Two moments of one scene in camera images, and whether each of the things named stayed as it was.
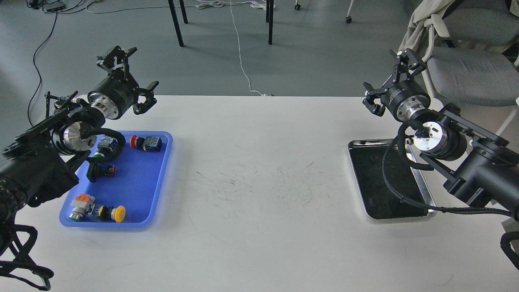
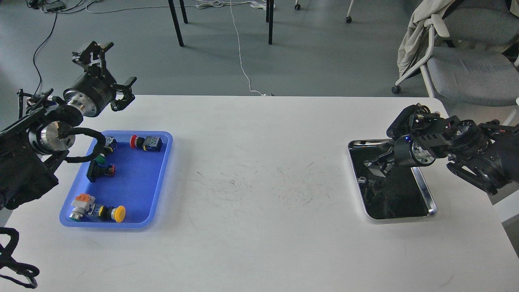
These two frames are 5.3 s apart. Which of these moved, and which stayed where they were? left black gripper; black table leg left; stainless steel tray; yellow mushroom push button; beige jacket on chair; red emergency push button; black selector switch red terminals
Moved: left black gripper
Stayed: black table leg left; black selector switch red terminals; beige jacket on chair; yellow mushroom push button; red emergency push button; stainless steel tray
